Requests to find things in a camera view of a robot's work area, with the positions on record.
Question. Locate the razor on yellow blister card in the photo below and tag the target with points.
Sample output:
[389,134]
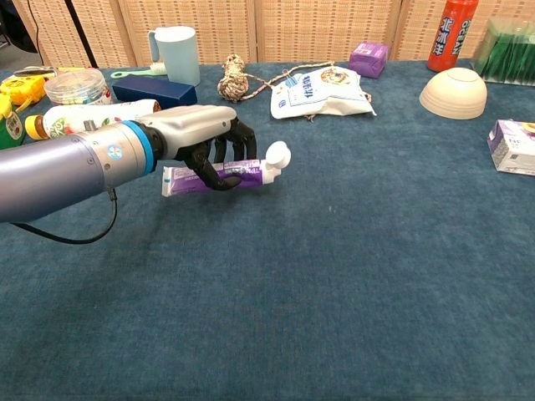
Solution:
[33,72]

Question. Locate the navy blue long box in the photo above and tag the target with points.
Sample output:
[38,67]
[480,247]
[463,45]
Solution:
[154,92]

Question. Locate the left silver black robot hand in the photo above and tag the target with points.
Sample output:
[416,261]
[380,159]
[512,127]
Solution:
[192,125]

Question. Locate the green jar with yellow lid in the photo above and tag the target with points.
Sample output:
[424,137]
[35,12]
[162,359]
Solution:
[10,133]

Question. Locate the clear round plastic jar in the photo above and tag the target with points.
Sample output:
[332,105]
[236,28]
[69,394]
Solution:
[77,87]

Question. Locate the woven bamboo folding screen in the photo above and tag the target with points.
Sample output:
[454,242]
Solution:
[292,29]

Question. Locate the purple cube box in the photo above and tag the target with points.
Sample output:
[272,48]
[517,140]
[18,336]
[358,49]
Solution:
[368,60]

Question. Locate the light blue plastic mug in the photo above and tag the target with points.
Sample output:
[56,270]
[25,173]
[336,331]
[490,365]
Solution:
[179,54]

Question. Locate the mint green brush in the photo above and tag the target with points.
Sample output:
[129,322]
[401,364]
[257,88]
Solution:
[138,74]

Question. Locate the dark wheeled equipment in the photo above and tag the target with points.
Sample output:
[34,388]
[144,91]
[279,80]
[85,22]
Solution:
[16,25]

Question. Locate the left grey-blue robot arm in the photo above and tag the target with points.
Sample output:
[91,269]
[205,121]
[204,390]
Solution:
[50,175]

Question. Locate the yellow tape measure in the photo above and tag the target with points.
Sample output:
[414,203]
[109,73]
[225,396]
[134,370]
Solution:
[21,89]

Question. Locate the blue table cloth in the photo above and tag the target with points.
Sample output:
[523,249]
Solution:
[334,292]

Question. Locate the white drink bottle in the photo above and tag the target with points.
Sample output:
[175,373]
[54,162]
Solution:
[83,113]

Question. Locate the purple white toothpaste tube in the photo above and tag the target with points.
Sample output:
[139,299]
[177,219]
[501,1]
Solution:
[184,184]

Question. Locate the black tripod stand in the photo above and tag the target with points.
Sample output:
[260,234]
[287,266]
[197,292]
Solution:
[79,33]

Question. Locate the purple white drink carton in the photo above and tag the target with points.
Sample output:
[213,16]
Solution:
[514,146]

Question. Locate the clear box of green packets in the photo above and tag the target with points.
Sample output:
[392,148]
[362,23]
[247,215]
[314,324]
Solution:
[510,54]

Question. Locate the orange drink can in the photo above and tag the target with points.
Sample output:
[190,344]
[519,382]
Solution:
[451,42]

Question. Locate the beige upturned bowl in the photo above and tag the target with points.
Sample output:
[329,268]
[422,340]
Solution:
[453,94]

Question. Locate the white printed snack bag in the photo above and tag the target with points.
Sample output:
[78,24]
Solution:
[317,96]

